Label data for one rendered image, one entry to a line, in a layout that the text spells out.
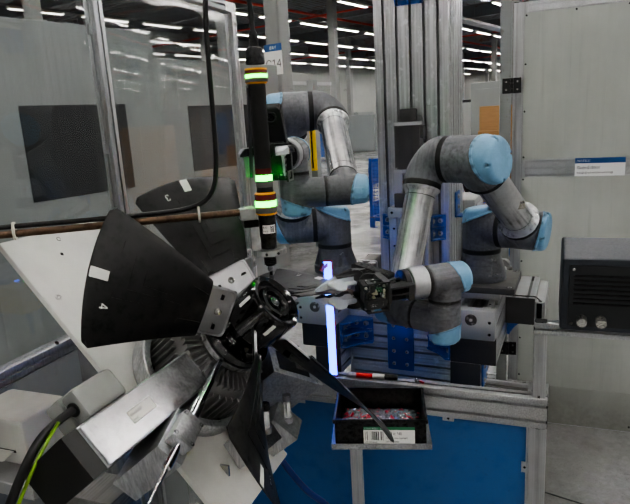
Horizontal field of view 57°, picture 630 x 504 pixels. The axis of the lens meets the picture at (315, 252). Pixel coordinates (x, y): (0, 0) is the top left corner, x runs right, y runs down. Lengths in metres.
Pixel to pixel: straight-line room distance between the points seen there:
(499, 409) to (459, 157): 0.64
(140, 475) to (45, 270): 0.45
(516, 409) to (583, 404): 1.62
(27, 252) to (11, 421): 0.39
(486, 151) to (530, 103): 1.45
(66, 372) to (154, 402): 0.79
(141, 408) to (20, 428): 0.47
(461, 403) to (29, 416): 1.02
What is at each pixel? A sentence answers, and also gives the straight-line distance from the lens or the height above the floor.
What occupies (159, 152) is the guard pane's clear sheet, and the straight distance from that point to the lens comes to 2.13.
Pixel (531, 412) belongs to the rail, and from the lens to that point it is 1.58.
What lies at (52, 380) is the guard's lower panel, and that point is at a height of 0.91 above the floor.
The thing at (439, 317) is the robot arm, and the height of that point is 1.10.
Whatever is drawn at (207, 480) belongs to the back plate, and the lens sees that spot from 1.19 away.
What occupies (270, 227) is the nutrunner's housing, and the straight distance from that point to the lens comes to 1.18.
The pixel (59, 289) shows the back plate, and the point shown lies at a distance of 1.24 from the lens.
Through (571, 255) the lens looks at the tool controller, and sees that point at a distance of 1.40.
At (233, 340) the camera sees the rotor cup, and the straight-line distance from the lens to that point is 1.14.
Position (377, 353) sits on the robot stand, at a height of 0.77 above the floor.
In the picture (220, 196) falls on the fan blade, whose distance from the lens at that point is 1.28.
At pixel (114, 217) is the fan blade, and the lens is 1.00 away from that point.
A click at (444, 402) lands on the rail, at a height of 0.82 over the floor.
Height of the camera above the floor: 1.56
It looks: 13 degrees down
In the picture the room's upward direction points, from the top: 3 degrees counter-clockwise
